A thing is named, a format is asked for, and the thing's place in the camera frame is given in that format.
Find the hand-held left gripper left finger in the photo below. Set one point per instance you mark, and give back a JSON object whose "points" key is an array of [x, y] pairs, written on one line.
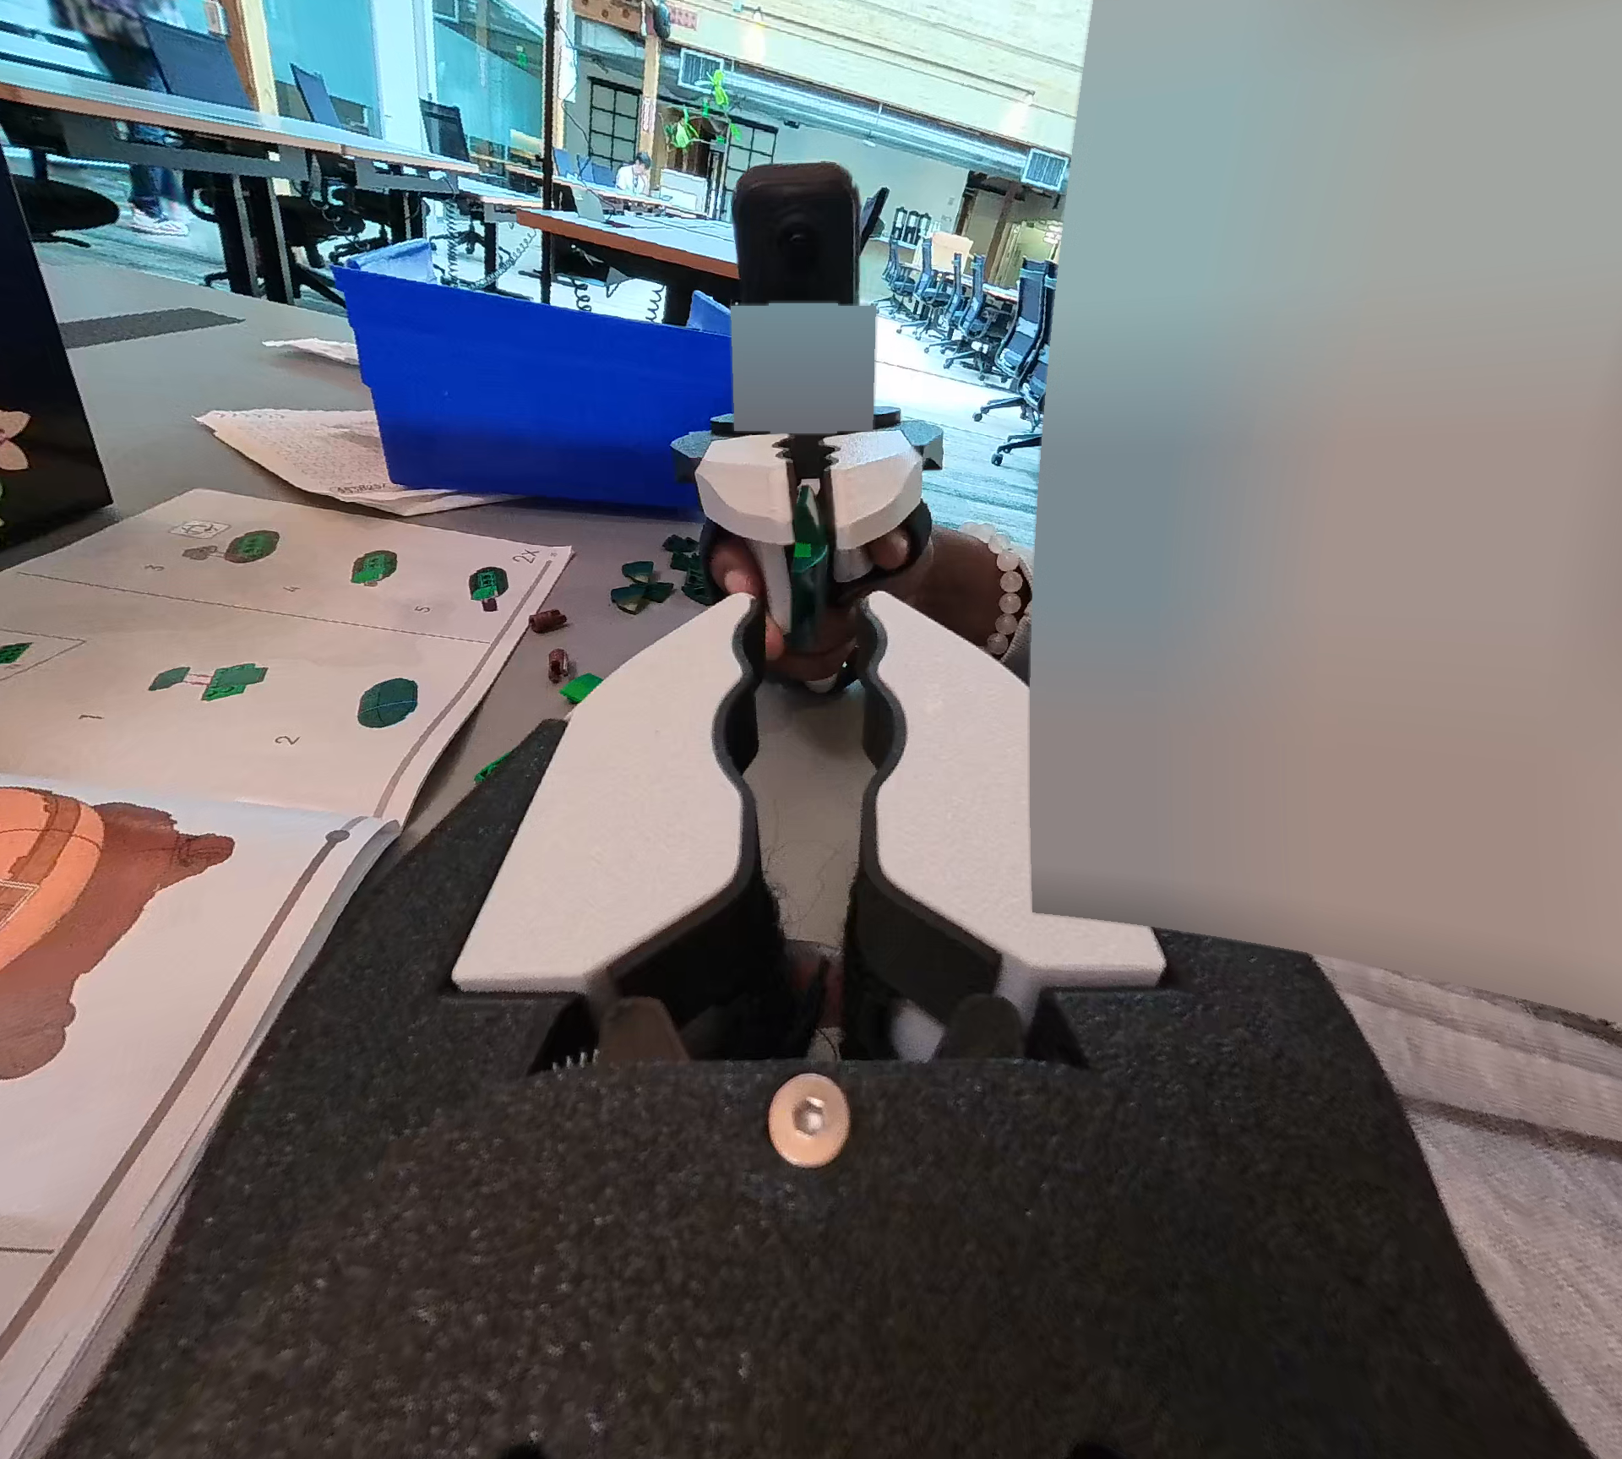
{"points": [[609, 825]]}

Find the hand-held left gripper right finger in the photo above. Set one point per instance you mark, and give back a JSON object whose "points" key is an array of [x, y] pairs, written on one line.
{"points": [[963, 800]]}

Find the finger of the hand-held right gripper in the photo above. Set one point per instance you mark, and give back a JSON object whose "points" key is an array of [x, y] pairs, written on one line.
{"points": [[873, 491], [747, 491]]}

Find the green brick assembly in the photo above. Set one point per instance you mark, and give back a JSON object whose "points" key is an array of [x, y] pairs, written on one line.
{"points": [[805, 559]]}

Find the wooden office desk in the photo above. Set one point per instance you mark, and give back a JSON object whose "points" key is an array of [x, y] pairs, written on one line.
{"points": [[634, 232]]}

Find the grey desk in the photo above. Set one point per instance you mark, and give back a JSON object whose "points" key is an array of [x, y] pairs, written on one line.
{"points": [[138, 407]]}

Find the long office desk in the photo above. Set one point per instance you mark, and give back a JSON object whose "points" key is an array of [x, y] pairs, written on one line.
{"points": [[191, 123]]}

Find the dark rectangular desk cover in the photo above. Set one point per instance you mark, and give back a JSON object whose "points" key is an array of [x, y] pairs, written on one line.
{"points": [[152, 327]]}

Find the person's right hand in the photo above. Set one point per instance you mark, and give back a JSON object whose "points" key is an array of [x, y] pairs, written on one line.
{"points": [[957, 592]]}

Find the dark green leaf brick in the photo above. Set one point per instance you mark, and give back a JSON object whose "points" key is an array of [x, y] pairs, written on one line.
{"points": [[691, 570], [640, 588]]}

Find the bright green slope brick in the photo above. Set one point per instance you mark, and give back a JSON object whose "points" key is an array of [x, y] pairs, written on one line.
{"points": [[580, 689]]}

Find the green plant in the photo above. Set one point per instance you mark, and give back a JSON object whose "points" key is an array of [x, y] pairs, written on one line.
{"points": [[710, 109]]}

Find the row of black office chairs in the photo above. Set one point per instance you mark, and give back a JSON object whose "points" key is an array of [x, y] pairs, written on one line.
{"points": [[1014, 331]]}

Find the blue plastic bin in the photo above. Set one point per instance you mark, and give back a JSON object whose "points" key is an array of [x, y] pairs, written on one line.
{"points": [[531, 395]]}

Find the black pole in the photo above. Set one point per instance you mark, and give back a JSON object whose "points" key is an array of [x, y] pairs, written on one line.
{"points": [[555, 65]]}

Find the brick instruction booklet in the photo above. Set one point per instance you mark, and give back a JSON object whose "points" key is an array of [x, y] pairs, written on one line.
{"points": [[253, 648]]}

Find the small white paper sheet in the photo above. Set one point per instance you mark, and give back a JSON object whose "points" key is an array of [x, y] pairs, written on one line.
{"points": [[317, 350]]}

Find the printed paper sheet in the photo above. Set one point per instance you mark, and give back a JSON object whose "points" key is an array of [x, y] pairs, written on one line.
{"points": [[292, 446]]}

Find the black printed box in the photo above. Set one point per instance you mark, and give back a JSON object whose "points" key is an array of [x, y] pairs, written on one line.
{"points": [[45, 382]]}

